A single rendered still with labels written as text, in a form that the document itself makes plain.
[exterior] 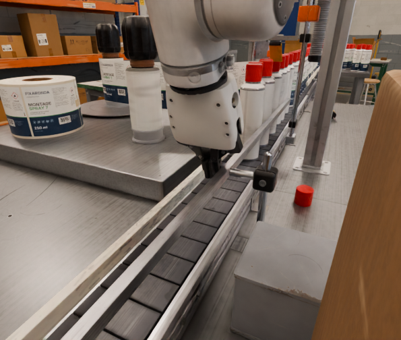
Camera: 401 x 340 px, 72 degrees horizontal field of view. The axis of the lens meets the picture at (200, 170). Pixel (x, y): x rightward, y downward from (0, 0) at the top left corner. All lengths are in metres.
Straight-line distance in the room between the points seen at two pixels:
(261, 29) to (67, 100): 0.70
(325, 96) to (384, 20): 7.55
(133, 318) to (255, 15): 0.30
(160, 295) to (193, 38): 0.27
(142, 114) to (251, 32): 0.49
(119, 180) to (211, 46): 0.38
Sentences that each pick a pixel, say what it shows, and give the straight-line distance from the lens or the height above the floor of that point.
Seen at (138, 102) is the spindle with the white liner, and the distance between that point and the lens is 0.72.
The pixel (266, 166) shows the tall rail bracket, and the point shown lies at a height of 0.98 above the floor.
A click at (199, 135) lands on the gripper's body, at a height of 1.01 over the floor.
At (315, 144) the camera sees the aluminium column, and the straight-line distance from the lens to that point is 0.75.
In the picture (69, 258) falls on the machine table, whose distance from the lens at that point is 0.48.
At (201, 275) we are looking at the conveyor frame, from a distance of 0.36.
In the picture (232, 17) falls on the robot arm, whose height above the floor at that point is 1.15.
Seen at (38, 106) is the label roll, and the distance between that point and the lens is 0.87.
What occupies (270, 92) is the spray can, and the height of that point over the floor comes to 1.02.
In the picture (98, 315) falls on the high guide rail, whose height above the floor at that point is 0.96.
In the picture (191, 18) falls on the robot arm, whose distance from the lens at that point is 0.29.
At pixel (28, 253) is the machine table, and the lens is 0.52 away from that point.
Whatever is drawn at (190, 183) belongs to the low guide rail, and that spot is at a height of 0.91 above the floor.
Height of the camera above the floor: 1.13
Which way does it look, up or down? 26 degrees down
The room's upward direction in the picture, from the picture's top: straight up
